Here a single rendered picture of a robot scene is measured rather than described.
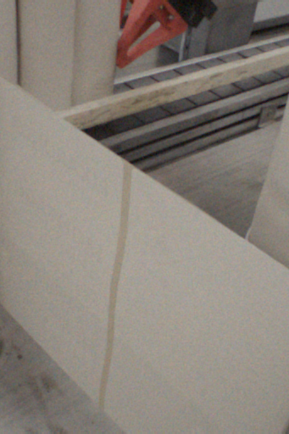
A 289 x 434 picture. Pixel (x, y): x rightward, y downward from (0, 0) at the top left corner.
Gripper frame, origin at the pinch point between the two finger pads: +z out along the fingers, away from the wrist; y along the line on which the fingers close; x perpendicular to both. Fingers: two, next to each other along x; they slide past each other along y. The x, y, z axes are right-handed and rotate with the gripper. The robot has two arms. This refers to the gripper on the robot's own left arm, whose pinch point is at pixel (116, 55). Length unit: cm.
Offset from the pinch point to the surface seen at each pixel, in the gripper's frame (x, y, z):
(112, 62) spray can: -2.7, 2.7, 1.0
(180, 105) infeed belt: 8.8, 3.5, 0.1
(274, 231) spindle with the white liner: -8.1, 27.4, 4.9
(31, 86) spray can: -8.6, 2.0, 6.7
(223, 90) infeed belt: 14.3, 3.2, -4.3
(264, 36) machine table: 40.8, -14.0, -19.4
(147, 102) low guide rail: 2.7, 4.4, 2.1
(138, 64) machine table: 19.9, -14.9, -2.4
